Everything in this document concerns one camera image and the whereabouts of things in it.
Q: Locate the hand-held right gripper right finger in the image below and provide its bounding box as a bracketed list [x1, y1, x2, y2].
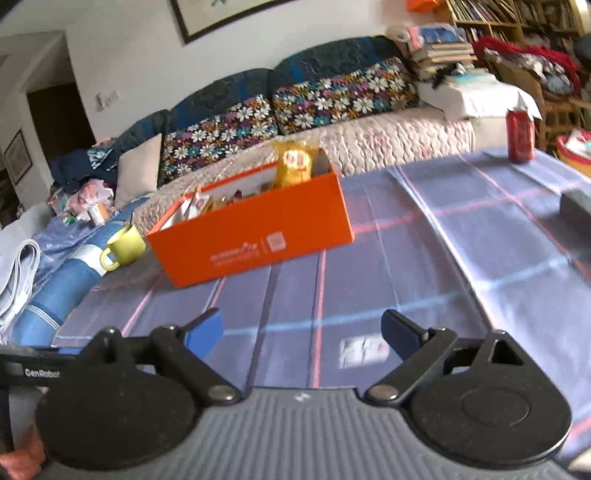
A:
[365, 310, 523, 407]

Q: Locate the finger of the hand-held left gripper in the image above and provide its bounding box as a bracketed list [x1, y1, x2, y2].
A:
[113, 336, 156, 350]

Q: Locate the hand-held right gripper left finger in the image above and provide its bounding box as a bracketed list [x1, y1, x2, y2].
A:
[84, 308, 242, 407]

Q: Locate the orange cardboard box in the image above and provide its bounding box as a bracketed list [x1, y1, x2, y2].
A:
[145, 148, 356, 289]

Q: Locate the pale cookie packet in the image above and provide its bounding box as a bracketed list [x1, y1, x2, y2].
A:
[184, 185, 217, 217]

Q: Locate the yellow chip bag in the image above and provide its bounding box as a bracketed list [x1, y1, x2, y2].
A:
[271, 140, 320, 189]

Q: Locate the person's left hand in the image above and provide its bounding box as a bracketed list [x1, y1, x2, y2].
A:
[7, 422, 49, 480]

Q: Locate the blue striped blanket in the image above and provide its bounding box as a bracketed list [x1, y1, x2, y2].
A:
[11, 203, 153, 347]

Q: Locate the folded white newspaper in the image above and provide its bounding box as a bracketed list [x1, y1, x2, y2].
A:
[0, 239, 41, 330]

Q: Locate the green mug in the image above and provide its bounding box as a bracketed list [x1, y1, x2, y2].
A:
[100, 224, 147, 271]

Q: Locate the plaid blue tablecloth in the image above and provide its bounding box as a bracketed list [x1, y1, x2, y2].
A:
[51, 148, 591, 462]

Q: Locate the beige pillow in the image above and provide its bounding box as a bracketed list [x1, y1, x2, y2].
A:
[113, 133, 163, 208]

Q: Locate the navy clothing pile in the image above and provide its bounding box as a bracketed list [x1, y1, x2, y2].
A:
[48, 147, 121, 190]

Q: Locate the pink quilted bedspread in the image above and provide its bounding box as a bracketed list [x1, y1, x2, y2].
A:
[131, 107, 476, 227]

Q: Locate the floral cushion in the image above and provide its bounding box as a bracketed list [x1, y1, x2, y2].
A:
[271, 56, 421, 136]
[159, 95, 279, 183]

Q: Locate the red soda can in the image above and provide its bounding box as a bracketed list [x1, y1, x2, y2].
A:
[505, 107, 536, 163]

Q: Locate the white box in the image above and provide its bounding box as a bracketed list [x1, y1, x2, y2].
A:
[416, 74, 543, 121]

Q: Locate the red rimmed tray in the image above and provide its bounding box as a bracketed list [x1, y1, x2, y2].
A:
[555, 129, 591, 178]

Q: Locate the small black device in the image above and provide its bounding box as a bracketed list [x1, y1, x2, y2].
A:
[431, 64, 465, 88]

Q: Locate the stack of books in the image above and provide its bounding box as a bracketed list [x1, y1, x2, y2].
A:
[409, 39, 478, 81]

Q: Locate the dark blue sofa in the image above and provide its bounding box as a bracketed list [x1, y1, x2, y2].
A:
[51, 36, 476, 213]

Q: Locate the patterned grey cloth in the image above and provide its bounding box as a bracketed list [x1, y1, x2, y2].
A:
[489, 53, 575, 95]

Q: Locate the blue pink magazine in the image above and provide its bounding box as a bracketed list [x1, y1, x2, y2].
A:
[409, 24, 468, 49]

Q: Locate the large framed floral picture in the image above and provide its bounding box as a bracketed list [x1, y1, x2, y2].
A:
[170, 0, 296, 45]

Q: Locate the red cloth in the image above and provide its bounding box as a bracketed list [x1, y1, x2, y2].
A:
[473, 36, 583, 88]

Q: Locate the wooden bookshelf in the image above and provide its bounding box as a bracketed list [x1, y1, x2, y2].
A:
[445, 0, 587, 42]

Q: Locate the small framed wall picture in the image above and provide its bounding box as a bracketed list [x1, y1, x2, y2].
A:
[4, 129, 33, 185]

